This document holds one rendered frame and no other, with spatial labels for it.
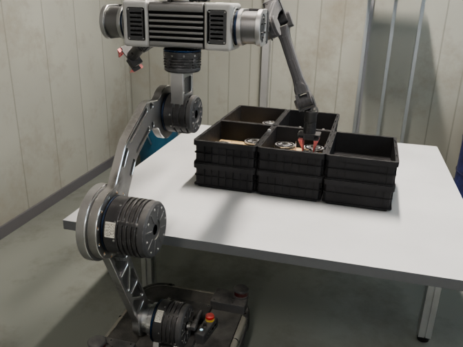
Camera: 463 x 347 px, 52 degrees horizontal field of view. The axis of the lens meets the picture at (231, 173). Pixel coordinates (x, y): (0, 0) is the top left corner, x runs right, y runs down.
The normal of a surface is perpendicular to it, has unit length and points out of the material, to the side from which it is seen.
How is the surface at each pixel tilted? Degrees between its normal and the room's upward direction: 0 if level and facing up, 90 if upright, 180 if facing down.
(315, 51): 90
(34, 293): 0
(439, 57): 90
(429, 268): 0
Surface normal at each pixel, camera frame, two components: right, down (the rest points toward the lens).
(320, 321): 0.03, -0.94
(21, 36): 0.97, 0.11
